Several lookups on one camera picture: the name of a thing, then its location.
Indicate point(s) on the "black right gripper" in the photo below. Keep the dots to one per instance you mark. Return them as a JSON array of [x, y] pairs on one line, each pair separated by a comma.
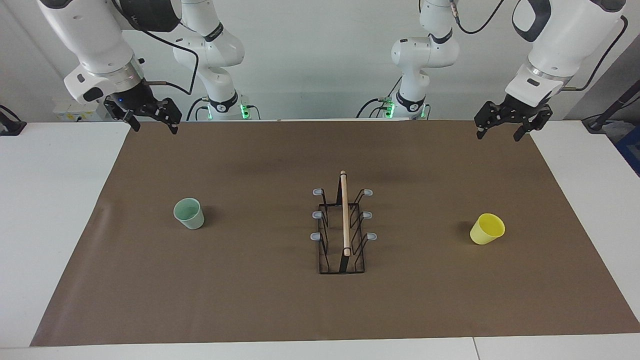
[[132, 97]]

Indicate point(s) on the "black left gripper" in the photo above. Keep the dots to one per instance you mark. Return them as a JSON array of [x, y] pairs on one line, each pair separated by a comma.
[[517, 110]]

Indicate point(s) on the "green plastic cup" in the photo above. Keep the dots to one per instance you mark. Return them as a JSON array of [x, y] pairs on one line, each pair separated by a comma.
[[190, 216]]

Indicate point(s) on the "yellow plastic cup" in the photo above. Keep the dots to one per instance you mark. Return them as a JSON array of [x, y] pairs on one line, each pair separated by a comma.
[[485, 231]]

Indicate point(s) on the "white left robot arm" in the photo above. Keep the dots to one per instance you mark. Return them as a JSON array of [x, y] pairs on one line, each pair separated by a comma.
[[560, 40]]

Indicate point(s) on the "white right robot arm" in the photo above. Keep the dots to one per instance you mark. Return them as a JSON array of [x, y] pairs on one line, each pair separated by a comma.
[[90, 40]]

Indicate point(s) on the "black stand pole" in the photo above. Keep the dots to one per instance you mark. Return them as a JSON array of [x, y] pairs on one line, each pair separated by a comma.
[[597, 122]]

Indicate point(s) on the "blue crate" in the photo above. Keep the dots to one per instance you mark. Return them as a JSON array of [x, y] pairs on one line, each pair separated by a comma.
[[631, 150]]

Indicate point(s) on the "black table clamp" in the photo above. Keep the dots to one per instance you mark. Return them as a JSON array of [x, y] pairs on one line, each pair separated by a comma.
[[10, 127]]

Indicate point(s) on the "brown table mat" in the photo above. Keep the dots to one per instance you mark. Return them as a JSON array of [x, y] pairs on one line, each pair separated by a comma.
[[200, 290]]

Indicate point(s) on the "white wall socket box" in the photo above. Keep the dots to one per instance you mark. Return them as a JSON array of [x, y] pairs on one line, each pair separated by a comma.
[[75, 114]]

